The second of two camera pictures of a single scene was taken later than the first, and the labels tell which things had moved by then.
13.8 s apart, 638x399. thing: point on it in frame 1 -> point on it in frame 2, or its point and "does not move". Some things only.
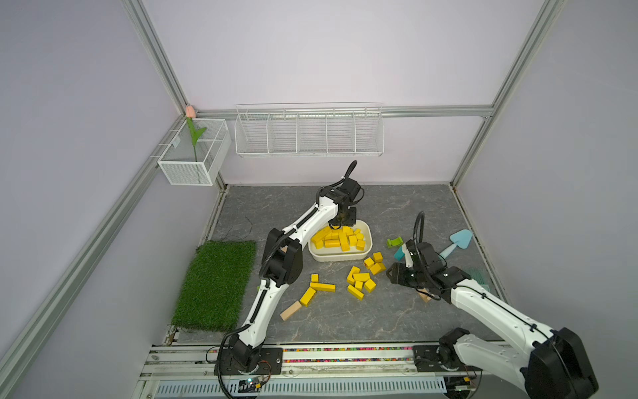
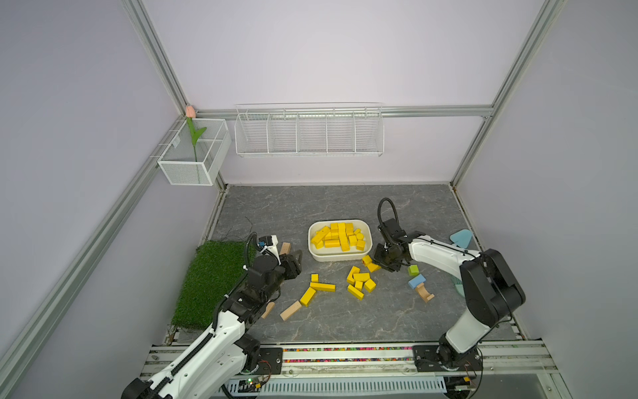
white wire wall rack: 309,129 does not move
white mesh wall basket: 178,162 does not move
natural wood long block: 291,310 does not move
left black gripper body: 349,219 -> 277,280
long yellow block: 344,237 does not move
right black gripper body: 407,277 -> 383,258
